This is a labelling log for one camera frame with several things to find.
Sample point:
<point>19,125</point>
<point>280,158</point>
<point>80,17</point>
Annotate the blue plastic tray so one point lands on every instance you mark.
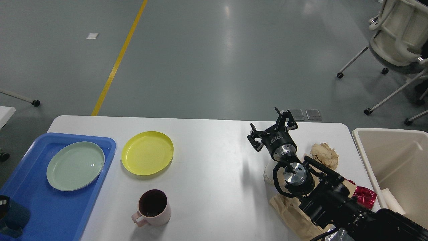
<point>54,215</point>

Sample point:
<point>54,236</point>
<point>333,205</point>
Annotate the pink mug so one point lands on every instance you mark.
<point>152,208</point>

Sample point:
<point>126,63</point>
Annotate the white side table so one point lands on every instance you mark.
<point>5,114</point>

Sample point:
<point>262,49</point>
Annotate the crumpled brown paper ball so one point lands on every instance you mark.
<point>325,155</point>

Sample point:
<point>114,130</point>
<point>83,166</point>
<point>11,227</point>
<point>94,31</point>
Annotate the pale green plate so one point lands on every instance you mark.
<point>75,166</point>

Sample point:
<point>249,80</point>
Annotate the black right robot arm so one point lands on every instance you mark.
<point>321,191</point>

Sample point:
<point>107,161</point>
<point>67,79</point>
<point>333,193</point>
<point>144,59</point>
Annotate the dark teal mug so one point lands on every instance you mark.
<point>15,221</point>

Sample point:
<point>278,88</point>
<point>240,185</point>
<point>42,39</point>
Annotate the white paper cup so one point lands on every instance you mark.
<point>268,172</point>

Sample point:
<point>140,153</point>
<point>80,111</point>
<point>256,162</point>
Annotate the metal floor socket plate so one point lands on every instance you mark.
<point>297,114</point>

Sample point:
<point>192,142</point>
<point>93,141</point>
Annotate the white tissue roll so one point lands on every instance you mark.
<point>391,202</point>

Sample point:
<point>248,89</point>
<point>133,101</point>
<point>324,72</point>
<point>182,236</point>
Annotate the red foil wrapper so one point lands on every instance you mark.
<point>364,196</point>

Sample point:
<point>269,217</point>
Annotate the brown paper bag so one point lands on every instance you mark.
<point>294,218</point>

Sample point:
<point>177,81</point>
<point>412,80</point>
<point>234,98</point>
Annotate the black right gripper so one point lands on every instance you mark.
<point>279,144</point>

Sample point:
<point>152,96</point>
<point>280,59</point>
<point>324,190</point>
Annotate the beige plastic bin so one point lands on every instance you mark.
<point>398,160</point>

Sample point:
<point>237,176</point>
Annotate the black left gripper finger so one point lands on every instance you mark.
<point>4,206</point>

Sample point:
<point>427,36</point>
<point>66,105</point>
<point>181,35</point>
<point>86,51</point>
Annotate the white paper scrap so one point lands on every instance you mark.
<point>92,36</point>

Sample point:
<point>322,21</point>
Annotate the yellow plastic plate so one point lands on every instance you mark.
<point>147,153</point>

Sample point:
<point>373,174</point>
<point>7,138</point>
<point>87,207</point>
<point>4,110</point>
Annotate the white office chair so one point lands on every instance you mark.
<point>400,34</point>

